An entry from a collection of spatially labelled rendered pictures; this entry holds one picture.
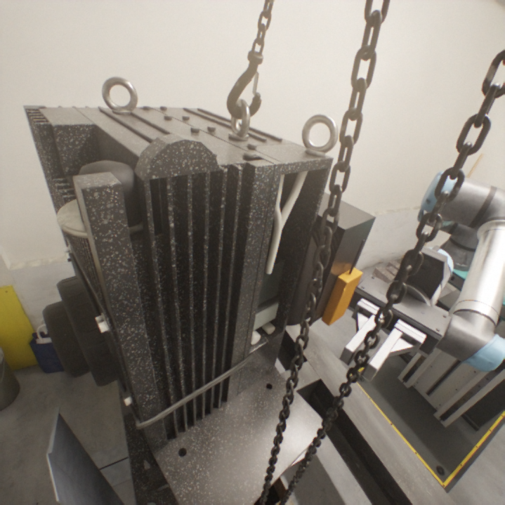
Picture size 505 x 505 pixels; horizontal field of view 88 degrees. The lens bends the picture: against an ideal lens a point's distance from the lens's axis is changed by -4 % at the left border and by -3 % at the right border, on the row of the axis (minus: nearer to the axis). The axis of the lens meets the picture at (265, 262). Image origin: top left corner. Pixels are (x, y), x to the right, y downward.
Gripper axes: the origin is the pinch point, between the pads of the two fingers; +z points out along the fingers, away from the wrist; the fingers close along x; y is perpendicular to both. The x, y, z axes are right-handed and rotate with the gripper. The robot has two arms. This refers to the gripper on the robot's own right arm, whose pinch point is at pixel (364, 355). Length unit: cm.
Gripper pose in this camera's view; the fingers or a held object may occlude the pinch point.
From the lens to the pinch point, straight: 37.9
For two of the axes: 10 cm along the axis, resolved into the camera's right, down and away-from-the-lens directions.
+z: -6.8, 3.7, -6.3
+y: -1.0, 8.1, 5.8
